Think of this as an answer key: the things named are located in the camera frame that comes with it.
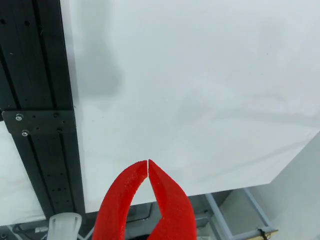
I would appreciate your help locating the black metal joining plate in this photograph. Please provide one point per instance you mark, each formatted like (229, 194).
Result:
(42, 122)

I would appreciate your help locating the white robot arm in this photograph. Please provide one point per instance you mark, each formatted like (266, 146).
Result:
(65, 226)

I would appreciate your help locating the grey metal table frame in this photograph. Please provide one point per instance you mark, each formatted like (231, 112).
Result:
(215, 212)

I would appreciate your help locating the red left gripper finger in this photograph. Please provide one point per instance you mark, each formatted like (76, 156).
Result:
(112, 207)

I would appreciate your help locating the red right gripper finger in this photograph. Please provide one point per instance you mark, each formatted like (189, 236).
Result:
(175, 210)

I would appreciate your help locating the black aluminium extrusion rail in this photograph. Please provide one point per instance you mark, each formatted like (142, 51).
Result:
(37, 62)

